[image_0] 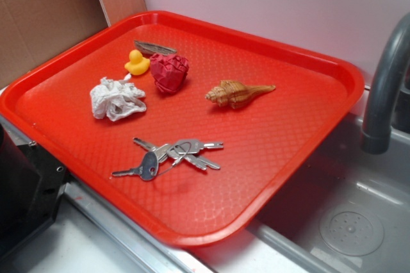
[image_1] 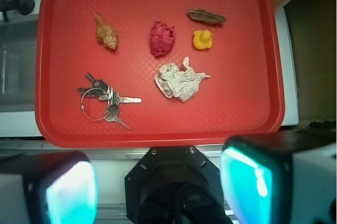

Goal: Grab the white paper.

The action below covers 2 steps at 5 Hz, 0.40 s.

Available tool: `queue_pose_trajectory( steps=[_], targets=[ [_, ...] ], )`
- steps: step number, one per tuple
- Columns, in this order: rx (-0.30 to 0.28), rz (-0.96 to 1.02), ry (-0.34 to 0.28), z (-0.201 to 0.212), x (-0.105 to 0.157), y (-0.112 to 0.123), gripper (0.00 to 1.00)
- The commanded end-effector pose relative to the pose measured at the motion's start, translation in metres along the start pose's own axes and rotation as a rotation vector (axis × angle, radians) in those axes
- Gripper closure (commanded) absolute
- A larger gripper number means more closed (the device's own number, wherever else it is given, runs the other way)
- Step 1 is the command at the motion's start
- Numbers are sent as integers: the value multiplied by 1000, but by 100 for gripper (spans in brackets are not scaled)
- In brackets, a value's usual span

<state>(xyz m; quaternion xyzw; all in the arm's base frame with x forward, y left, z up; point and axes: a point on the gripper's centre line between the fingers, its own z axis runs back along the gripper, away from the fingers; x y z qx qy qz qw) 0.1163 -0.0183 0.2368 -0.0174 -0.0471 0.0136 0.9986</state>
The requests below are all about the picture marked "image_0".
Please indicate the crumpled white paper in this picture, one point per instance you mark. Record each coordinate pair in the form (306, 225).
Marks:
(116, 99)

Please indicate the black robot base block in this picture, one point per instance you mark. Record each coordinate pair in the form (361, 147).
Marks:
(31, 187)

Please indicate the brown cardboard panel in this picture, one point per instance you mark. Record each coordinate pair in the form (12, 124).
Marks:
(34, 31)

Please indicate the yellow rubber duck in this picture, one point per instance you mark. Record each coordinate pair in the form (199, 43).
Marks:
(137, 64)

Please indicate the silver key back left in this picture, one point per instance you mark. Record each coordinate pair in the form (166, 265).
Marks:
(159, 151)

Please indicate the silver key lower right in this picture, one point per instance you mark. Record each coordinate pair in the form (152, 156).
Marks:
(201, 162)

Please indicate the silver key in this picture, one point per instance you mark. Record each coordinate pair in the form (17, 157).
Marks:
(201, 162)
(146, 171)
(159, 151)

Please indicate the silver key front left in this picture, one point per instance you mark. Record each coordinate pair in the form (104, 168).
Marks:
(146, 171)

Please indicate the red plastic tray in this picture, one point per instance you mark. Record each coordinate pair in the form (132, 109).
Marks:
(264, 142)

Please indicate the brown striped seashell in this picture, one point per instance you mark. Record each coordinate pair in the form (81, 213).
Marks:
(235, 94)

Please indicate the silver key pointing right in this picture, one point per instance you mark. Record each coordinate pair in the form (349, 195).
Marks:
(194, 146)

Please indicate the grey plastic sink basin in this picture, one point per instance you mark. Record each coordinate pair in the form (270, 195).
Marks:
(285, 236)

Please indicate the grey faucet spout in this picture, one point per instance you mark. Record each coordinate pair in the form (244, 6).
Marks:
(388, 101)

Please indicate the round sink drain cover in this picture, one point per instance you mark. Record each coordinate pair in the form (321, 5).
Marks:
(351, 230)

